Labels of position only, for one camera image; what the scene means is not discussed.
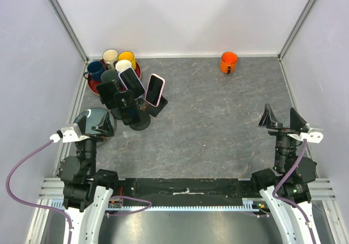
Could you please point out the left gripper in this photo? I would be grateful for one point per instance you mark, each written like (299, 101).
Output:
(105, 127)

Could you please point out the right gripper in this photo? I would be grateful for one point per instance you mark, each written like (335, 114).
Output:
(296, 124)

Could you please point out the black phone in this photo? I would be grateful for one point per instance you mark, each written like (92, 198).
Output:
(126, 102)
(107, 91)

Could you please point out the black round-base phone stand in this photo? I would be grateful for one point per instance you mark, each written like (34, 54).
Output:
(142, 122)

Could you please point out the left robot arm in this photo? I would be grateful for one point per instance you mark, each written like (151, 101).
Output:
(86, 190)

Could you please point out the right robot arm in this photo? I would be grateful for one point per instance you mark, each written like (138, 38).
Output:
(285, 187)

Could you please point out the black round-base left stand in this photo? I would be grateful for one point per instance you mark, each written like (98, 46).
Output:
(116, 113)

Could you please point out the wooden round-base phone stand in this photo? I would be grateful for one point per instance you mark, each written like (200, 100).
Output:
(142, 104)

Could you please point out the phone in purple case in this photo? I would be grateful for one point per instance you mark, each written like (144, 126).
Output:
(132, 82)

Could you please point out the black flat-base phone stand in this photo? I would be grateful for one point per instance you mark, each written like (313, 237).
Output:
(155, 111)

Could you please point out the phone in pink case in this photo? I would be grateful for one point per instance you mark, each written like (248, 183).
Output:
(154, 90)

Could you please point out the blue ceramic plate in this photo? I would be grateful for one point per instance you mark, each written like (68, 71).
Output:
(94, 117)

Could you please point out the red round tray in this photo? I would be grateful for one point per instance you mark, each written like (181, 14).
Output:
(92, 84)

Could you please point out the dark green mug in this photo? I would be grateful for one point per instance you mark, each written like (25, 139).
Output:
(109, 76)

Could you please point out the blue mug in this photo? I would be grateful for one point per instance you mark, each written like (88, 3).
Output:
(95, 69)

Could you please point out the white mug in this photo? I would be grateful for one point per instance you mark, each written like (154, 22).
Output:
(123, 65)

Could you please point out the cream mug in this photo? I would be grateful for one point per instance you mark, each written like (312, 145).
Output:
(110, 58)

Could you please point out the yellow mug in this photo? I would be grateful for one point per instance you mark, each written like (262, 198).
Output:
(129, 56)

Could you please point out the orange mug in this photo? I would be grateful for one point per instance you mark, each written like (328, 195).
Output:
(228, 62)

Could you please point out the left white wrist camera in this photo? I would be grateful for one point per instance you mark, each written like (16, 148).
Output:
(71, 133)

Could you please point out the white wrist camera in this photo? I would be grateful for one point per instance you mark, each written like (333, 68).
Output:
(71, 133)
(313, 135)

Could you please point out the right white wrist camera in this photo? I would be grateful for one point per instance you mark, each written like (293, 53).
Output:
(313, 135)

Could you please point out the grey slotted cable duct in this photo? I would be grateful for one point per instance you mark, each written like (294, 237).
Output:
(180, 208)

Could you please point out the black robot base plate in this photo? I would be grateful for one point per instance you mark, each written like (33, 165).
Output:
(189, 192)

